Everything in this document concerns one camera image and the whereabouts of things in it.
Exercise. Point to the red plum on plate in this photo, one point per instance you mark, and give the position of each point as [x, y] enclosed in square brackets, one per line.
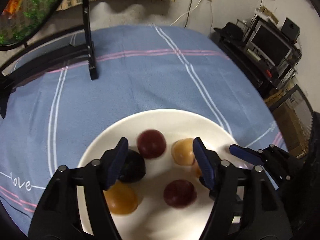
[151, 144]

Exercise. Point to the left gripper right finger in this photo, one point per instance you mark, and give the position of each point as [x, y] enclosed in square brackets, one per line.
[208, 162]

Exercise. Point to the dark plum on plate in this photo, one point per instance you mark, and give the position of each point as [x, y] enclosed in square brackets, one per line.
[134, 168]

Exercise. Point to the black metal desk rack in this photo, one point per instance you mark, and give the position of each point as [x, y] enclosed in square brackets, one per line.
[277, 76]

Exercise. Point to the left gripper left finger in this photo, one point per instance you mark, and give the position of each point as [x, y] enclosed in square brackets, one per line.
[112, 162]

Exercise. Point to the round painted screen on stand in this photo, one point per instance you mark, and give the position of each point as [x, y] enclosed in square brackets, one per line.
[42, 35]

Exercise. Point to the black speaker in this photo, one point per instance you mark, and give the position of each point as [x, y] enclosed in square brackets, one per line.
[290, 30]

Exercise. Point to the computer monitor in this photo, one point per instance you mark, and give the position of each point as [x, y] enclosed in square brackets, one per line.
[270, 45]

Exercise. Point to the red tomato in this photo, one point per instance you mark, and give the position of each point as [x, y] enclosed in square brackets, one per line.
[179, 193]

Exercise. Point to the yellow orange tomato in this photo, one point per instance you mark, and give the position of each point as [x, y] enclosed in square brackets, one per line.
[121, 199]

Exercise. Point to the tan fruit on plate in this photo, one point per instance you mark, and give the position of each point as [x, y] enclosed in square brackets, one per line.
[182, 152]

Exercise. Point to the blue striped tablecloth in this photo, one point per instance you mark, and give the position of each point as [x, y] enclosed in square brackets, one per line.
[52, 120]

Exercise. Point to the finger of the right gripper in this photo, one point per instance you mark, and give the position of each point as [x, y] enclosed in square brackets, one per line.
[246, 154]

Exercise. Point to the cardboard box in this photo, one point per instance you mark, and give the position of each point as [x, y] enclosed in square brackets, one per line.
[293, 114]

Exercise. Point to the black hat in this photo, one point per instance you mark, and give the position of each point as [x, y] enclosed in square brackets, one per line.
[230, 30]

